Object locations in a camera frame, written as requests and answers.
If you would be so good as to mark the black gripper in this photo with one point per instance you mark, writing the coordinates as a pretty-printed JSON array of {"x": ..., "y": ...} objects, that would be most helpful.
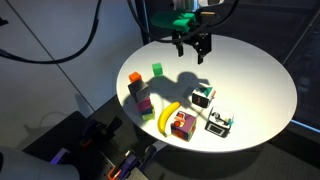
[{"x": 191, "y": 36}]

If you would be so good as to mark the foam cube with green triangle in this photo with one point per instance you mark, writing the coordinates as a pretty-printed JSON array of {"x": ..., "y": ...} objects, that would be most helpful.
[{"x": 201, "y": 98}]

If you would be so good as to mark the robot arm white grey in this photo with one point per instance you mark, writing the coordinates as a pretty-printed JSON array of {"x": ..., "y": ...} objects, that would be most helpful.
[{"x": 33, "y": 166}]

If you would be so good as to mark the yellow toy banana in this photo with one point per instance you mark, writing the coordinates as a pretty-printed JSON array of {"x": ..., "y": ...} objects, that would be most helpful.
[{"x": 163, "y": 120}]

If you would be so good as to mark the multicoloured foam cube with number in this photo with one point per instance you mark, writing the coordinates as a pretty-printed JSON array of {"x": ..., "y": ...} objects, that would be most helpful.
[{"x": 183, "y": 128}]

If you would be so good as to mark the small green cube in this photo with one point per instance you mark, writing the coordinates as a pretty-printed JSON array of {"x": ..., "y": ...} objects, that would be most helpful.
[{"x": 157, "y": 69}]

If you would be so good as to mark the small orange cube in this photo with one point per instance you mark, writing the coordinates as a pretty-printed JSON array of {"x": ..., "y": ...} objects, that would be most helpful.
[{"x": 135, "y": 77}]

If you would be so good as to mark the dark grey cube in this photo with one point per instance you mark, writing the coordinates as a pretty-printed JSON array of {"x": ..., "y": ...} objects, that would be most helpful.
[{"x": 138, "y": 90}]

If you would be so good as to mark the dark blue block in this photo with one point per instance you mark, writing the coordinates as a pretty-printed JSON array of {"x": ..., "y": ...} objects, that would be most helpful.
[{"x": 150, "y": 109}]

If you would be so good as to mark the magenta block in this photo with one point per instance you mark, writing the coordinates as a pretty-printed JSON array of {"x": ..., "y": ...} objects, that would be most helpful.
[{"x": 143, "y": 105}]

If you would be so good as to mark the lime green block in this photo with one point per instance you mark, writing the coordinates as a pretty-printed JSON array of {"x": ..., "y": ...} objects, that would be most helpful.
[{"x": 148, "y": 116}]

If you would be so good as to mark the white table leg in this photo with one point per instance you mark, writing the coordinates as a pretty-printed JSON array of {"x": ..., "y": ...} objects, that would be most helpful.
[{"x": 160, "y": 145}]

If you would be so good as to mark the black purple clamp orange tip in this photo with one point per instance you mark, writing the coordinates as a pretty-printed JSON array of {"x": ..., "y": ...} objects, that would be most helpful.
[
  {"x": 96, "y": 130},
  {"x": 128, "y": 165}
]

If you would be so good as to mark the black perforated mounting board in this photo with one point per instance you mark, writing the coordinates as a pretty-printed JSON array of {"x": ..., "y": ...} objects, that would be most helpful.
[{"x": 66, "y": 133}]

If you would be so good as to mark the foam cube with black frame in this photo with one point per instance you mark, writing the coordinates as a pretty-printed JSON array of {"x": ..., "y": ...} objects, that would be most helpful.
[{"x": 218, "y": 126}]

